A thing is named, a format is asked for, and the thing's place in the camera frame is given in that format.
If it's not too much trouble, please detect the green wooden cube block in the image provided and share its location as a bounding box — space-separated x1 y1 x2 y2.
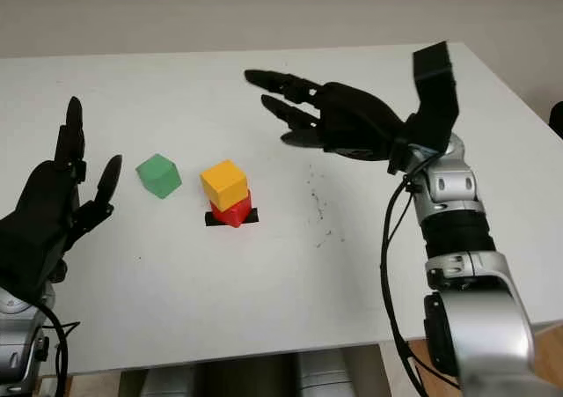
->
135 152 182 200

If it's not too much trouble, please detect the black tape marker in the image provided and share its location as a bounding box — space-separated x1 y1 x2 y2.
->
204 207 260 229

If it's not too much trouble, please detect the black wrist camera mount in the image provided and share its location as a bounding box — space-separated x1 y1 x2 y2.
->
389 40 461 173
0 211 69 304

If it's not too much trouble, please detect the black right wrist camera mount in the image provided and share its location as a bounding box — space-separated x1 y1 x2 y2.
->
389 40 461 173

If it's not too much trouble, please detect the yellow wooden cube block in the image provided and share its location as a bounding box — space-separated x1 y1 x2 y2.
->
200 159 247 211

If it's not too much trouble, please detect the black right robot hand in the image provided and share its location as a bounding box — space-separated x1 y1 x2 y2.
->
244 69 413 163

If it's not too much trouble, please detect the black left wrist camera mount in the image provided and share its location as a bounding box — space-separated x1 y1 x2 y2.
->
0 211 69 304

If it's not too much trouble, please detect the silver left robot thigh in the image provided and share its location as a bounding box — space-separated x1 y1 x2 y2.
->
140 359 208 397

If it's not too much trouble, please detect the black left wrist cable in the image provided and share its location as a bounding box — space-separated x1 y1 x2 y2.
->
33 302 83 397

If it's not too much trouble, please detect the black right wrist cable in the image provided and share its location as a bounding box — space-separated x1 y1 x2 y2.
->
378 158 463 392

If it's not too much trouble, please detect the silver robot thigh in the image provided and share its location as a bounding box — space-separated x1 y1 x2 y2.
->
140 359 208 397
296 348 353 397

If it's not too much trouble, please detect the red wooden cube block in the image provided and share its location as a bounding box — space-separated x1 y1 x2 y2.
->
208 188 254 230

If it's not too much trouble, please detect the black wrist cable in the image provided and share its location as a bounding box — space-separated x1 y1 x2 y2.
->
33 302 83 397
378 158 463 392

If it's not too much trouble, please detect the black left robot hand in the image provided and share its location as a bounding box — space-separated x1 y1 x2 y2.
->
12 96 123 251

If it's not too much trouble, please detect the silver right robot thigh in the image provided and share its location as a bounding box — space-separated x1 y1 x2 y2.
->
296 348 353 397

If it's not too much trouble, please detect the black rounded object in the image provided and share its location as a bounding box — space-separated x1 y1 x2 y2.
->
549 101 563 141

